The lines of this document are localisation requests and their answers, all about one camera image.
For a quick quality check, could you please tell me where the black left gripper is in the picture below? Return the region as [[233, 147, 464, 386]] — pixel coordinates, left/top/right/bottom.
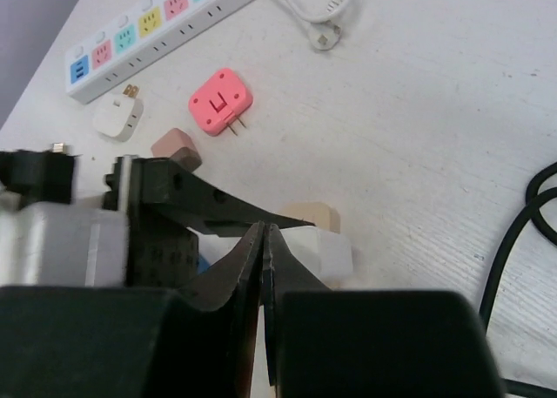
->
[[103, 156, 310, 288]]

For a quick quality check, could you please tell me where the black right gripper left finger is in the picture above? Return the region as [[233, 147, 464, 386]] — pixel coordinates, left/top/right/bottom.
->
[[1, 223, 265, 397]]

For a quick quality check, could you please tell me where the beige red power strip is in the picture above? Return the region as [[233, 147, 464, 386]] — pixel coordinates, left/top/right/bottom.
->
[[278, 202, 341, 233]]

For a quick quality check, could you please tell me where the pink plug adapter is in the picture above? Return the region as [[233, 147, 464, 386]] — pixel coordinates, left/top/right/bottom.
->
[[188, 68, 253, 137]]

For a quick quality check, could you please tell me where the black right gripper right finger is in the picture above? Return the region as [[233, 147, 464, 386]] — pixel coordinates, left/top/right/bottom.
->
[[262, 226, 504, 397]]

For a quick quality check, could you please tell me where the white power cord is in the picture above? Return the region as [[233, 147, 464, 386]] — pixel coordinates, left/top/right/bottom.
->
[[262, 0, 362, 53]]

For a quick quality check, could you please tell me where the small white plug adapter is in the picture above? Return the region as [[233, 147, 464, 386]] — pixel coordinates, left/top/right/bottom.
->
[[92, 84, 144, 142]]

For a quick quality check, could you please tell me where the white usb charger plug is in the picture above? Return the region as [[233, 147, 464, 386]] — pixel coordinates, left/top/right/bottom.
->
[[198, 226, 353, 288]]

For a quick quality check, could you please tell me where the blue cube socket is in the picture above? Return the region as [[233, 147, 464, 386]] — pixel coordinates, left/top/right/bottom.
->
[[198, 254, 212, 275]]

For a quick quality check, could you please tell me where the white multicolour power strip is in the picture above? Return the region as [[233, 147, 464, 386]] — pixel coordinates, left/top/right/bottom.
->
[[65, 0, 253, 105]]

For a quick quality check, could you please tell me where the black power cord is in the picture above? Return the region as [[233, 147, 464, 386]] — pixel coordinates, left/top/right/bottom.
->
[[478, 161, 557, 398]]

